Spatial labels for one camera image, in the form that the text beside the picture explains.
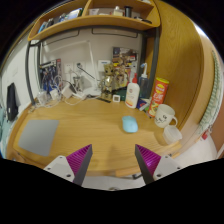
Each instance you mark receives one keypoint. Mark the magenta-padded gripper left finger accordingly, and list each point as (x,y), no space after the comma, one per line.
(58,166)

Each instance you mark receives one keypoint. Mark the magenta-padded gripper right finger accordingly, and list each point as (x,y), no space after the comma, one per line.
(166,165)

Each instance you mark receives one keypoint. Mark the light blue computer mouse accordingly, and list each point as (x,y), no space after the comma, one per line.
(130,124)

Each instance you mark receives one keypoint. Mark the grey mouse pad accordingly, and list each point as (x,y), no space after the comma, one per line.
(38,136)

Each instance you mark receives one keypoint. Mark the white round plastic container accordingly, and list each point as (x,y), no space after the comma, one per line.
(171,135)

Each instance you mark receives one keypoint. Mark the white printed mug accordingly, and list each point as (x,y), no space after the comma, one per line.
(163,116)

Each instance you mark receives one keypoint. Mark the blue small carton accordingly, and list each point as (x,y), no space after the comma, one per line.
(144,104)

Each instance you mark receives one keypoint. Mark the red chips can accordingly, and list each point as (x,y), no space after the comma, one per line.
(158,96)

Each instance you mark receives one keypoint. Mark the clear plastic jar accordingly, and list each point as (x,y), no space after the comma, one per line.
(42,98)

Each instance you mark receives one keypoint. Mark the white power strip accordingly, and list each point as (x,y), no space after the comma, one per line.
(80,95)

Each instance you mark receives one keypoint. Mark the white charger block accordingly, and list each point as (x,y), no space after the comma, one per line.
(67,91)

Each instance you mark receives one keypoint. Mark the white red-capped lotion bottle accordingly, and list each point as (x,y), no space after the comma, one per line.
(132,95)

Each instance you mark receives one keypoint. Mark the black hanging bag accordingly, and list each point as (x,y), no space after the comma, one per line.
(12,101)

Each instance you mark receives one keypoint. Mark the white desk lamp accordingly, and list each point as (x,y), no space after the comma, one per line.
(91,91)

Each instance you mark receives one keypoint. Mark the small white cube clock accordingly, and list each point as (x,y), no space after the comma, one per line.
(116,98)

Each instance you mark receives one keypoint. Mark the dark spray bottle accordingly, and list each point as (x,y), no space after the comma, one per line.
(144,85)

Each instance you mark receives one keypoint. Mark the blue robot model box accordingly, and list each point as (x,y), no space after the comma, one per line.
(50,75)

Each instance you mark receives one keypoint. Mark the brown tree figurine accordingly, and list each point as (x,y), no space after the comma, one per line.
(108,81)

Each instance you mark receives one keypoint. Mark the colourful figure box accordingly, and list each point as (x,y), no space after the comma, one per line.
(128,58)

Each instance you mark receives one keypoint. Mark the wooden shelf unit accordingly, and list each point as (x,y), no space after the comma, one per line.
(100,21)

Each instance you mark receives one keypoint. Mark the white wall socket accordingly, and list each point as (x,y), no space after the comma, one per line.
(81,66)
(69,68)

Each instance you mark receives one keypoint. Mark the grey metal desk frame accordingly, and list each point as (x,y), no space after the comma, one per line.
(153,60)

